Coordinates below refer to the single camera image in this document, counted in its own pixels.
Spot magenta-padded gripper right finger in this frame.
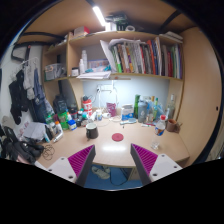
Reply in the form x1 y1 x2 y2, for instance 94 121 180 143
130 143 184 187

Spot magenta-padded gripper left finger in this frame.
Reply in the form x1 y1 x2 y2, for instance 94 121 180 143
46 144 97 188

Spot clear red-capped water bottle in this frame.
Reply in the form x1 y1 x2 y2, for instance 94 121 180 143
150 114 167 150

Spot grey slipper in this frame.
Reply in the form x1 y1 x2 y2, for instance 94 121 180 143
91 165 111 180

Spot brown ceramic mug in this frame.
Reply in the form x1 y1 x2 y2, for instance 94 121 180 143
165 118 183 134

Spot white bottle blue cap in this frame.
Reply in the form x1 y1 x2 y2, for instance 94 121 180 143
67 119 78 131

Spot black mug white inside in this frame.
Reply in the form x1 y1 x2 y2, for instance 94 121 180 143
85 122 100 140

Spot green plastic container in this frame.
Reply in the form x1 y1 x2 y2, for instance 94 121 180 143
57 111 69 131

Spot flat round red coaster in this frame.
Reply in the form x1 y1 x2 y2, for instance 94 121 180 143
111 132 125 142

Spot light blue hairbrush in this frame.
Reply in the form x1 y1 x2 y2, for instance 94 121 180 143
119 117 138 126

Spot clear glass liquor bottle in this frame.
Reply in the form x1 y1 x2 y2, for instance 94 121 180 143
166 94 177 120

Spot white jar blue label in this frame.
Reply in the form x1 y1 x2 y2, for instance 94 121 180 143
95 109 103 122

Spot white and blue carton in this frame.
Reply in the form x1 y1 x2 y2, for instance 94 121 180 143
121 103 135 121

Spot red and white canister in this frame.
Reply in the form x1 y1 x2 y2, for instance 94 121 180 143
82 95 93 118

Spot green glass bottle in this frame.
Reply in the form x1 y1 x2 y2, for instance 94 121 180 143
133 94 142 120

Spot magenta pouch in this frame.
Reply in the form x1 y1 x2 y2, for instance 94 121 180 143
105 102 118 118

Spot hanging dark clothes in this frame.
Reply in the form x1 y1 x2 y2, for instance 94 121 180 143
8 58 48 126

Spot ceiling tube light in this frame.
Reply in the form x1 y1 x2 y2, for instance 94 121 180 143
92 5 107 28

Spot white wall power strip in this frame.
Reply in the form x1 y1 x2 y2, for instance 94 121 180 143
96 84 114 94

